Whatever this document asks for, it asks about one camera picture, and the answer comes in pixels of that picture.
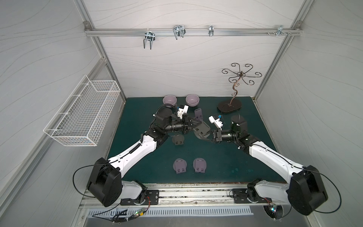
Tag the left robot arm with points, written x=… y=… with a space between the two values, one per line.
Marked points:
x=106 y=180

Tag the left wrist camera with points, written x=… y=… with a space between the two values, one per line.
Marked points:
x=182 y=109

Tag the metal double hook left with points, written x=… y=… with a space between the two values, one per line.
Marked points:
x=149 y=38

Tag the metal double hook middle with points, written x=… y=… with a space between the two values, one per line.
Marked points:
x=179 y=31

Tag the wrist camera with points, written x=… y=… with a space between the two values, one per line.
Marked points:
x=182 y=109
x=216 y=120

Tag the white wire basket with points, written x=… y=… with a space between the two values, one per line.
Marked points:
x=81 y=119

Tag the metal hook right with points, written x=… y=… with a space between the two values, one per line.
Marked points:
x=279 y=32

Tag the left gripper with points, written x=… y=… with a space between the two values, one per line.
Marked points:
x=186 y=125

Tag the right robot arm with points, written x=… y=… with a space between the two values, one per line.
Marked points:
x=303 y=188

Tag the left pink bowl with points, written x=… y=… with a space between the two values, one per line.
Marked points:
x=170 y=99

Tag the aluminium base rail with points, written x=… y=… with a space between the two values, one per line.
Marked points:
x=195 y=194

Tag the small metal hook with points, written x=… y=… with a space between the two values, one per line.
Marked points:
x=211 y=30

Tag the pink bowl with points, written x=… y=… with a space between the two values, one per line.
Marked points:
x=192 y=100
x=170 y=99

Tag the white vent strip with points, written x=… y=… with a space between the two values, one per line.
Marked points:
x=204 y=211

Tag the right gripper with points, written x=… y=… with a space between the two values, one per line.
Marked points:
x=215 y=135

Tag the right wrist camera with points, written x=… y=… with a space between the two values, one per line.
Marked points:
x=216 y=120

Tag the metal double hook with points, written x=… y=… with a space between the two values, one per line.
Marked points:
x=149 y=38
x=179 y=31

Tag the right pink bowl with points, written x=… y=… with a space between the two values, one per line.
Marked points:
x=192 y=100

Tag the green table mat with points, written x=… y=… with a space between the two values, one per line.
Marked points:
x=225 y=162

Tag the brown metal jewelry stand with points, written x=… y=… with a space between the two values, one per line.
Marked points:
x=237 y=78

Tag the aluminium top rail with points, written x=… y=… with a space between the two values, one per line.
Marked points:
x=190 y=32

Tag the purple phone stand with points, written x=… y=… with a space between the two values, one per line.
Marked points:
x=199 y=165
x=198 y=114
x=180 y=166

